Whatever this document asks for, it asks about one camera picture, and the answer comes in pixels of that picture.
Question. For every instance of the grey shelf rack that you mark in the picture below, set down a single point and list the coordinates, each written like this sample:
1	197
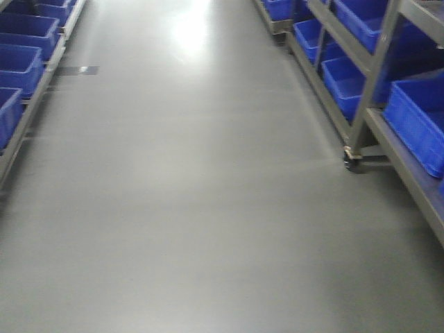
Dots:
31	106
381	69

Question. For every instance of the grey left shelf rack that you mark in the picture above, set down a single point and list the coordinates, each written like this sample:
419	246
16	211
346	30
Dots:
31	106

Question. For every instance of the blue plastic bin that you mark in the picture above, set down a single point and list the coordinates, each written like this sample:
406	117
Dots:
11	113
279	10
59	9
307	33
415	113
30	30
364	19
345	83
21	67

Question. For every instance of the grey right shelf rack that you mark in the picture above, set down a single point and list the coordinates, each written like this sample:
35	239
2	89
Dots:
381	69

